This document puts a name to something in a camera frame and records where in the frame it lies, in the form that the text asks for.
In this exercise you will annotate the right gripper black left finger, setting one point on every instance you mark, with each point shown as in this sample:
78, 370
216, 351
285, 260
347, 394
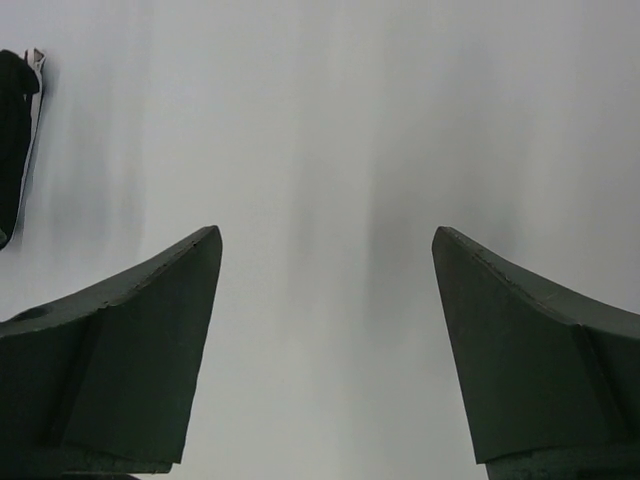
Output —
102, 381

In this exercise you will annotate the black tank top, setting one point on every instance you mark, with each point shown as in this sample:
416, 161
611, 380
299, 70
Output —
21, 97

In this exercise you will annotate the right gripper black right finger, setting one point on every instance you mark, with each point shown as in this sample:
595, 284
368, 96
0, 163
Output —
549, 377

